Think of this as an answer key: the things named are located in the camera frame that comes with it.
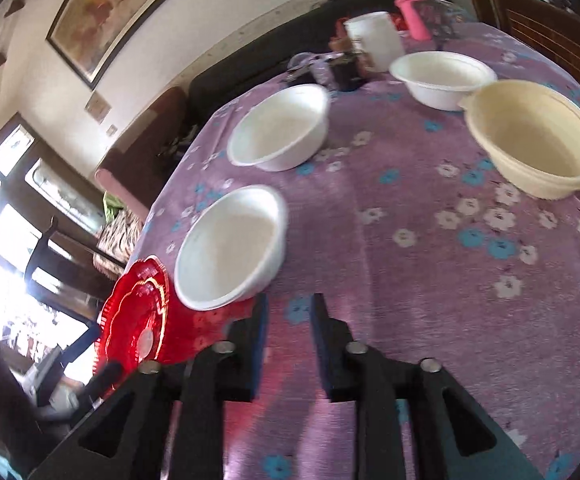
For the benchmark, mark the pink covered bottle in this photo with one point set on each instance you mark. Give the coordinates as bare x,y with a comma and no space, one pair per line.
413,10

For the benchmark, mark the purple floral tablecloth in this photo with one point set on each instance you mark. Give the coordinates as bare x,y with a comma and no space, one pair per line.
419,260

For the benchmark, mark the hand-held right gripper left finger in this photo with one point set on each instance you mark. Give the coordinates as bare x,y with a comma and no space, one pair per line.
260,332

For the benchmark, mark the cream bowl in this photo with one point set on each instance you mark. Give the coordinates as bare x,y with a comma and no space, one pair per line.
534,135

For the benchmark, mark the wooden glass door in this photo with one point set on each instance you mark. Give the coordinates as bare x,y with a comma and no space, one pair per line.
15,180

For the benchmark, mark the framed wall painting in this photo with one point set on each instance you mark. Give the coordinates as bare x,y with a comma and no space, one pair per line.
100,15

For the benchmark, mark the zebra patterned cushion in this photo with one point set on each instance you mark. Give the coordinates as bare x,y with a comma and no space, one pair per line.
117,240

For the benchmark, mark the maroon armchair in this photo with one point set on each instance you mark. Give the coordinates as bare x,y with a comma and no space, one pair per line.
140,150

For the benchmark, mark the dark jar with cork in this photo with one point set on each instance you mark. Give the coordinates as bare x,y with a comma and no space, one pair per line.
346,72

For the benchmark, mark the wooden chair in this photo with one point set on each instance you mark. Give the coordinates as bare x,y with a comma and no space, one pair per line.
65,255

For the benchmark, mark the white plastic jar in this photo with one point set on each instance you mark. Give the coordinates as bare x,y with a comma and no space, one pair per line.
375,40

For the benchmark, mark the black sofa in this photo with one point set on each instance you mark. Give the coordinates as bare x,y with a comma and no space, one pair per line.
250,55

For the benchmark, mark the red scalloped plate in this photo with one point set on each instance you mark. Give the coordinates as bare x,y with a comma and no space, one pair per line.
130,310

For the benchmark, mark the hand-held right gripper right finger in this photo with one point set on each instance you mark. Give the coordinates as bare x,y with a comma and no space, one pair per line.
320,345

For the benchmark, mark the white bowl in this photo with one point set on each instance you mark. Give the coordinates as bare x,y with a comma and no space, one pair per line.
232,250
442,80
280,127

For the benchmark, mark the dark jar with glass lid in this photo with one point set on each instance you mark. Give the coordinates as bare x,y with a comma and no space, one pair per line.
302,67

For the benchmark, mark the wall switch plate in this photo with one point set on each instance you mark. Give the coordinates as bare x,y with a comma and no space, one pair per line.
98,106

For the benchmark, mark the green cloth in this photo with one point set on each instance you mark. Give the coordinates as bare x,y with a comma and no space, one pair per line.
111,206

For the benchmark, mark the brick pattern wooden cabinet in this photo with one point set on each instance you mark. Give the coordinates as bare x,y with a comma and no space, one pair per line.
534,15

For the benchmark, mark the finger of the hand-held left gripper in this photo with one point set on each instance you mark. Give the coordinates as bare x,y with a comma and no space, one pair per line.
105,379

